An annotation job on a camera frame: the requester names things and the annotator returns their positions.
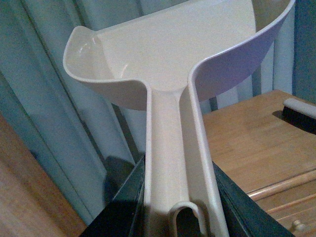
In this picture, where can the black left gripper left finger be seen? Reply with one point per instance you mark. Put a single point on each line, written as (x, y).
(123, 216)

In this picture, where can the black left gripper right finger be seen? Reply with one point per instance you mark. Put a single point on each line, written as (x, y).
(244, 217)

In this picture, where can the beige plastic dustpan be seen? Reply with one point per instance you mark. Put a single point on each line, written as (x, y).
(166, 63)

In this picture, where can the round wooden drawer knob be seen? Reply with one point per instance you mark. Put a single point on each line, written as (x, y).
(298, 226)

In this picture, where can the wooden nightstand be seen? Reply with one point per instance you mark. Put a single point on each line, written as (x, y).
(271, 160)

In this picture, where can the light grey curtain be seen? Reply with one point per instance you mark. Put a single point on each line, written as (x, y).
(77, 136)

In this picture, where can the wooden bed headboard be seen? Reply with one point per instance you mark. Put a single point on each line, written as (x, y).
(31, 205)

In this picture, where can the hand brush with black bristles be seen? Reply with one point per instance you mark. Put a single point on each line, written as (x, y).
(300, 114)

